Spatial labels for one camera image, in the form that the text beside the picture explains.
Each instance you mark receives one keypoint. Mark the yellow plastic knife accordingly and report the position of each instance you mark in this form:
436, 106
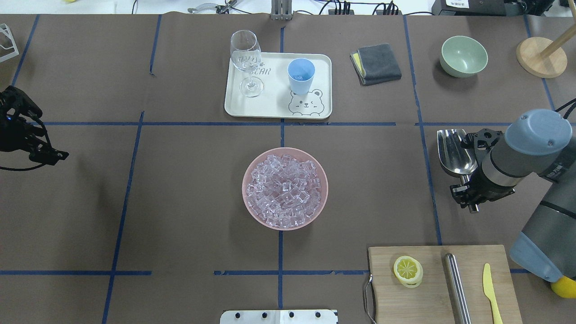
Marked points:
489, 292

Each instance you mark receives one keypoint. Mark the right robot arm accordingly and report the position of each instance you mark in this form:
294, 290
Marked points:
491, 164

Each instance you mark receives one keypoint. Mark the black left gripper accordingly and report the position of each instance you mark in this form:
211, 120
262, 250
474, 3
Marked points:
13, 135

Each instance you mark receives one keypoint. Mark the clear wine glass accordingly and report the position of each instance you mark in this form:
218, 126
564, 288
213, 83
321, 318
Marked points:
245, 53

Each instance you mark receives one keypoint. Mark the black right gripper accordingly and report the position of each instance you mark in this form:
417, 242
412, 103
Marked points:
489, 183

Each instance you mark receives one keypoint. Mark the green bowl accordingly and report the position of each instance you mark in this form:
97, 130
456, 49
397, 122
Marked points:
463, 56

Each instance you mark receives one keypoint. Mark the pink bowl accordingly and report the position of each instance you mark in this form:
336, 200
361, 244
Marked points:
285, 189

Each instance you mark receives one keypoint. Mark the blue plastic cup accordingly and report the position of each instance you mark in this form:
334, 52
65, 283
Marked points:
301, 72

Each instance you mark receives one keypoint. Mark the clear ice cubes pile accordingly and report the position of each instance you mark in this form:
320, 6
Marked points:
284, 189

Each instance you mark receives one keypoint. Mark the grey yellow folded cloth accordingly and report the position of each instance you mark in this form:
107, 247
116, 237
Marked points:
376, 64

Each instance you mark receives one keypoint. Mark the steel muddler black cap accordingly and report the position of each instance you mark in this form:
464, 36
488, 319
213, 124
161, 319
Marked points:
456, 293

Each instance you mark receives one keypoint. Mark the white dish rack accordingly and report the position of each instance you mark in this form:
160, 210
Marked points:
8, 44

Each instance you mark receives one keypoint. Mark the lemon slice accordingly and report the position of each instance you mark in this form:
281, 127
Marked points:
408, 271

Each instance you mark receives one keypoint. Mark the cream bear tray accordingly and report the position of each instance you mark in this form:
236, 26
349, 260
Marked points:
277, 100

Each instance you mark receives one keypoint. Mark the bamboo cutting board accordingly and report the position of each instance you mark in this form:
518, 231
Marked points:
430, 303

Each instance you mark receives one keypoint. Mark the yellow lemon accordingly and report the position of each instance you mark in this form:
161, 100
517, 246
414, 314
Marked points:
564, 287

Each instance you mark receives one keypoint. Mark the steel ice scoop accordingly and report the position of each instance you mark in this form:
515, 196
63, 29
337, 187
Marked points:
456, 161

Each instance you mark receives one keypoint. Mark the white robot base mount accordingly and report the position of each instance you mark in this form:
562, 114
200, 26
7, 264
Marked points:
313, 316

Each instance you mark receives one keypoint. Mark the wooden cup stand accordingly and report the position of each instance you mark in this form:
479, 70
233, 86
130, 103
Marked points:
543, 57

